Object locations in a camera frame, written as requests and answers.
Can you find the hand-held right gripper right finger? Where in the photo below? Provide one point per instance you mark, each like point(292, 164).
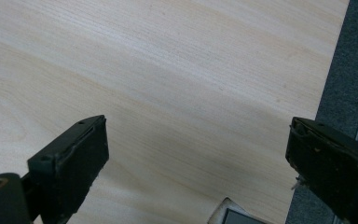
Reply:
point(332, 165)

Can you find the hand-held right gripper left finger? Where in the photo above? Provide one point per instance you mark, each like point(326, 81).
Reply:
point(71, 168)

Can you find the white-framed dark flat object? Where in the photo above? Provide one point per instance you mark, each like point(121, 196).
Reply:
point(234, 216)

